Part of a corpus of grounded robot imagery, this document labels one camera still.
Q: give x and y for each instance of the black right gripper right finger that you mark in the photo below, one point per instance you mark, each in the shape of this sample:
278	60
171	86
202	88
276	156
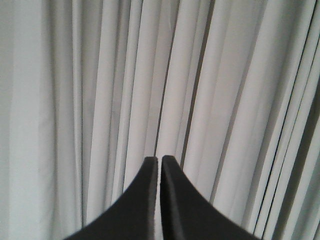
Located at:
186	214

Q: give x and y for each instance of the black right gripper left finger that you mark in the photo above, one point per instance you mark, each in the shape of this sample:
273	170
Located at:
132	216

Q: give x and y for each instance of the grey pleated curtain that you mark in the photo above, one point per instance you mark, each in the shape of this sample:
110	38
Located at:
89	88

